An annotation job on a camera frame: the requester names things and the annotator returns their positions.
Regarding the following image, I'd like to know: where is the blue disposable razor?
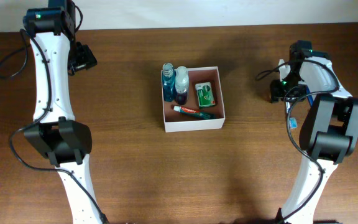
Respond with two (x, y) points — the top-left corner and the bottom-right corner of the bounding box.
(307, 95), (314, 106)

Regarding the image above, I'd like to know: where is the green white soap bar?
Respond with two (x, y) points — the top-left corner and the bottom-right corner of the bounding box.
(195, 82), (216, 108)

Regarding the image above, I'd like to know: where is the teal mouthwash bottle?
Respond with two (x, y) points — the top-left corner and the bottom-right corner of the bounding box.
(162, 63), (175, 102)

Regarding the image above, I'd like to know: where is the toothpaste tube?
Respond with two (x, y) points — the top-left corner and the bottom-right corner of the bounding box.
(173, 106), (216, 120)

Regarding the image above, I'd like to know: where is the clear purple spray bottle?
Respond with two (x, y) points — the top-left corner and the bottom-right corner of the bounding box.
(175, 66), (190, 105)

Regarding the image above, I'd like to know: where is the blue white toothbrush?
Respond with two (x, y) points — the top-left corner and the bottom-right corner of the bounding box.
(285, 102), (298, 129)

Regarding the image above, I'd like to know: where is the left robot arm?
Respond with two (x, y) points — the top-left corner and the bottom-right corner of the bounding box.
(23, 1), (108, 223)

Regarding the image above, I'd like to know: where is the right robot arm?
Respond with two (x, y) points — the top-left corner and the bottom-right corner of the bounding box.
(270, 40), (358, 223)

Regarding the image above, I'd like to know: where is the white open cardboard box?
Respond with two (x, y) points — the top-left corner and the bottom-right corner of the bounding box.
(162, 67), (226, 133)

